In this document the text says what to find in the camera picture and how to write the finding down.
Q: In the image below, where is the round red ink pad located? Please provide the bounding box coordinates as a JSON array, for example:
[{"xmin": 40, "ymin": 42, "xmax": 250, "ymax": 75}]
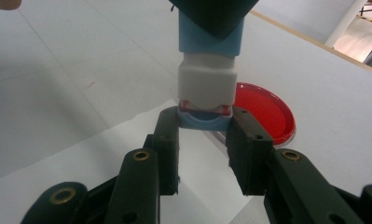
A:
[{"xmin": 210, "ymin": 81, "xmax": 297, "ymax": 147}]

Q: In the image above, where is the white table cover board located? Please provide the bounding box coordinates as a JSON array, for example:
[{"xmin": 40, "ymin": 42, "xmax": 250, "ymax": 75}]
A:
[{"xmin": 0, "ymin": 0, "xmax": 372, "ymax": 224}]

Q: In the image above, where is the white paper sheet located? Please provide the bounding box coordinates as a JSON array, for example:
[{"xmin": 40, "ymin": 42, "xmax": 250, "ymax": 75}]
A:
[{"xmin": 0, "ymin": 98, "xmax": 253, "ymax": 224}]

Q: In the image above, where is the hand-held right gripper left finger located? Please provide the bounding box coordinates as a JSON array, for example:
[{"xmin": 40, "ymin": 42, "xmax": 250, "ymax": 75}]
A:
[{"xmin": 143, "ymin": 106, "xmax": 181, "ymax": 196}]

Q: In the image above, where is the blue stamp cap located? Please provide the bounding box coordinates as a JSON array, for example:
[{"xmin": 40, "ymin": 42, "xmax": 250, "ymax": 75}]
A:
[{"xmin": 177, "ymin": 106, "xmax": 234, "ymax": 133}]

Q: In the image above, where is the white slanted pole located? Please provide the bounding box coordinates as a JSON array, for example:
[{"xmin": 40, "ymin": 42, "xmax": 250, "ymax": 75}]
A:
[{"xmin": 324, "ymin": 0, "xmax": 369, "ymax": 49}]

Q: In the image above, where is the wooden table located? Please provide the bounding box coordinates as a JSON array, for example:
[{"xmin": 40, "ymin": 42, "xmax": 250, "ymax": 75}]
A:
[{"xmin": 249, "ymin": 9, "xmax": 372, "ymax": 78}]

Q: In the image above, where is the blue and white stamp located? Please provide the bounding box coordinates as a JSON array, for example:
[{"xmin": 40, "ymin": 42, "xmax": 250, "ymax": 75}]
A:
[{"xmin": 177, "ymin": 10, "xmax": 246, "ymax": 118}]

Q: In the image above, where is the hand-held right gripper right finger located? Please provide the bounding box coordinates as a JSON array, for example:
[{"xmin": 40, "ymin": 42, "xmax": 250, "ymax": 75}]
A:
[{"xmin": 225, "ymin": 106, "xmax": 275, "ymax": 197}]

